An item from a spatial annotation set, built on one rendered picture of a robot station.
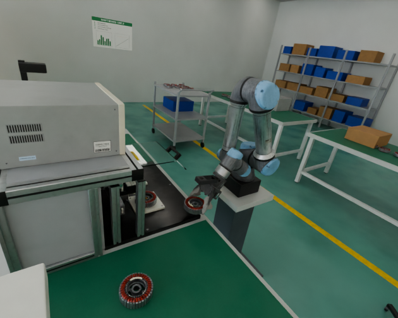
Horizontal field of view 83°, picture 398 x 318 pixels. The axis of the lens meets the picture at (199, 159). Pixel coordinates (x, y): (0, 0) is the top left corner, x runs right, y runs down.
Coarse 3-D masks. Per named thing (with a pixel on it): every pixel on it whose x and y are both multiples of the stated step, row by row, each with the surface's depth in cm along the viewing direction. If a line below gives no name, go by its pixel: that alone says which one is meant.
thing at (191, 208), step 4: (192, 196) 118; (196, 196) 117; (184, 200) 114; (188, 200) 114; (192, 200) 116; (196, 200) 116; (200, 200) 115; (184, 204) 111; (188, 204) 110; (192, 204) 113; (196, 204) 114; (200, 204) 115; (184, 208) 112; (188, 208) 109; (192, 208) 109; (196, 208) 109; (200, 208) 109; (188, 212) 110; (192, 212) 109; (196, 212) 109; (200, 212) 110
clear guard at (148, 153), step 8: (128, 144) 112; (136, 144) 114; (144, 144) 115; (152, 144) 116; (136, 152) 106; (144, 152) 107; (152, 152) 108; (160, 152) 109; (168, 152) 110; (144, 160) 100; (152, 160) 101; (160, 160) 102; (168, 160) 103; (176, 160) 104; (184, 168) 108
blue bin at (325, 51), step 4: (320, 48) 610; (324, 48) 603; (328, 48) 595; (332, 48) 586; (336, 48) 586; (340, 48) 595; (320, 52) 612; (324, 52) 604; (328, 52) 597; (332, 52) 588; (336, 52) 594; (320, 56) 613; (324, 56) 606; (328, 56) 598; (332, 56) 592
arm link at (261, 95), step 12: (252, 84) 101; (264, 84) 97; (240, 96) 108; (252, 96) 100; (264, 96) 96; (276, 96) 100; (252, 108) 104; (264, 108) 100; (264, 120) 107; (264, 132) 111; (264, 144) 116; (252, 156) 129; (264, 156) 120; (264, 168) 122; (276, 168) 127
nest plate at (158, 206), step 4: (132, 196) 121; (128, 200) 119; (132, 200) 118; (132, 204) 115; (156, 204) 118; (160, 204) 118; (148, 208) 114; (152, 208) 115; (156, 208) 115; (160, 208) 116; (148, 212) 113
